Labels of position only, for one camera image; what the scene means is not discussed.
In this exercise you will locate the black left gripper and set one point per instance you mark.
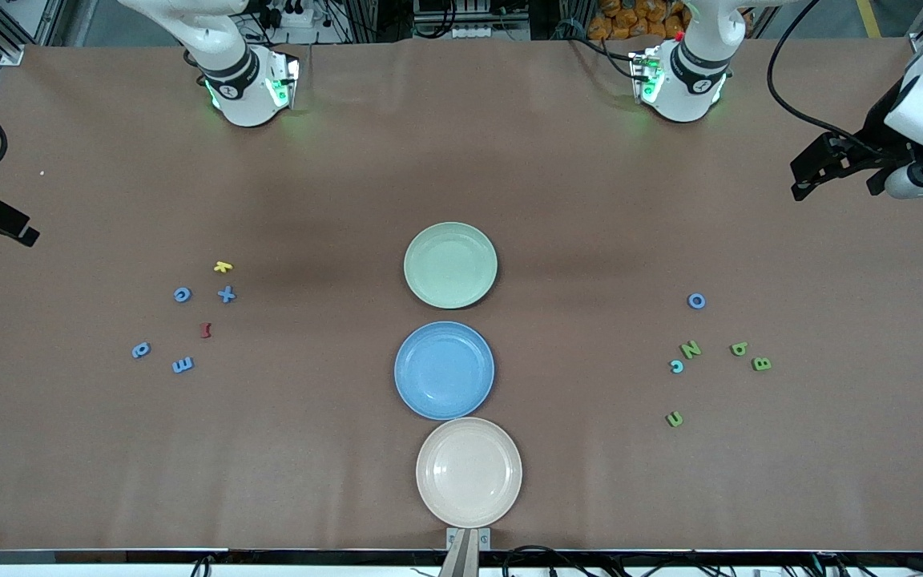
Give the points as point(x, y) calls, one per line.
point(876, 132)

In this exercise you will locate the blue letter G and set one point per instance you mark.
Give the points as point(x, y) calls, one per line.
point(177, 295)

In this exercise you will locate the green letter P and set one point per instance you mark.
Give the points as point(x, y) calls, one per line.
point(742, 349)

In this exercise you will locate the blue letter E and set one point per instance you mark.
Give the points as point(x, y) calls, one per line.
point(182, 365)

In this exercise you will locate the blue letter X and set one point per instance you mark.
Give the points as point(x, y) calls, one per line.
point(226, 294)

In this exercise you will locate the green letter N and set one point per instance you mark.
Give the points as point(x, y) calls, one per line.
point(691, 349)

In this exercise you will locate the green letter U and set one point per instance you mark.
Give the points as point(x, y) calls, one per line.
point(674, 421)

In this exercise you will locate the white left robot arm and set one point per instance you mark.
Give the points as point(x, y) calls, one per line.
point(686, 80)

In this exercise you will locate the blue letter O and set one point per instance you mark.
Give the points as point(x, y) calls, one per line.
point(690, 300)

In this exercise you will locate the green letter B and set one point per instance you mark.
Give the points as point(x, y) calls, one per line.
point(761, 364)

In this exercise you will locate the yellow letter K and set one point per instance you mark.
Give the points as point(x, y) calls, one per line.
point(223, 267)

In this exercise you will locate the orange netted items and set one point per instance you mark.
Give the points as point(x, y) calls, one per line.
point(630, 20)

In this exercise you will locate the large table cover sheet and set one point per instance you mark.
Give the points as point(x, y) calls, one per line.
point(109, 481)

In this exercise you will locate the white power strip with plugs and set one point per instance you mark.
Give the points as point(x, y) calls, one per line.
point(293, 16)

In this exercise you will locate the long white power strip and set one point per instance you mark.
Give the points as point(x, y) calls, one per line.
point(489, 32)

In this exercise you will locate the black equipment box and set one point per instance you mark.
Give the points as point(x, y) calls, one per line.
point(469, 8)

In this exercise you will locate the green plate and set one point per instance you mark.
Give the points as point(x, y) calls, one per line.
point(450, 265)

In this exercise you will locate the blue plate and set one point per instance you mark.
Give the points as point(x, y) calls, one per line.
point(444, 370)

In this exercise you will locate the beige plate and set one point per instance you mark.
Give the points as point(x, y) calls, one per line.
point(469, 473)

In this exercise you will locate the metal table edge rail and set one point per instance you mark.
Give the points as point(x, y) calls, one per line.
point(109, 555)

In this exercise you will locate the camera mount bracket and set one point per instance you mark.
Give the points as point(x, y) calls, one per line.
point(468, 541)

